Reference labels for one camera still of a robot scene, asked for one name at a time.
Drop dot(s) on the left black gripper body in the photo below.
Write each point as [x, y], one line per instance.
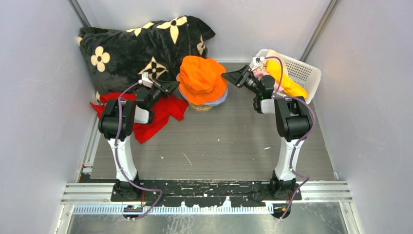
[158, 89]

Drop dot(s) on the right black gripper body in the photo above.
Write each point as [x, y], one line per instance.
[243, 77]

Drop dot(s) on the lavender bucket hat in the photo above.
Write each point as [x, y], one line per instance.
[213, 103]

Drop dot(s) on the orange bucket hat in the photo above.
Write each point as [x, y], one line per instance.
[200, 79]

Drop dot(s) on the wooden hat stand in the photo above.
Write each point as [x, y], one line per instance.
[200, 108]

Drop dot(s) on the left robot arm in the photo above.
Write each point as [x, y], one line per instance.
[120, 114]

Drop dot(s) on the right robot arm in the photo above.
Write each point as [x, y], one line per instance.
[294, 121]

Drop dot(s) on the pink bucket hat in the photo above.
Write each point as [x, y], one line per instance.
[259, 74]

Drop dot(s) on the red cloth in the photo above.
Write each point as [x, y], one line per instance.
[163, 109]

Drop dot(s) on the yellow bucket hat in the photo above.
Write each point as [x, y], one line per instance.
[278, 72]

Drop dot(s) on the black floral plush pillow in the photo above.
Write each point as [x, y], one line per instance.
[116, 59]

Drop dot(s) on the white plastic basket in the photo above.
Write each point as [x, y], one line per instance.
[305, 75]

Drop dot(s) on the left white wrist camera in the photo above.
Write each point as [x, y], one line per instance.
[145, 80]

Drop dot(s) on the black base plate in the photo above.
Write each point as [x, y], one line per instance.
[208, 193]

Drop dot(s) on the aluminium rail frame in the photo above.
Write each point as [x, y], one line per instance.
[88, 199]

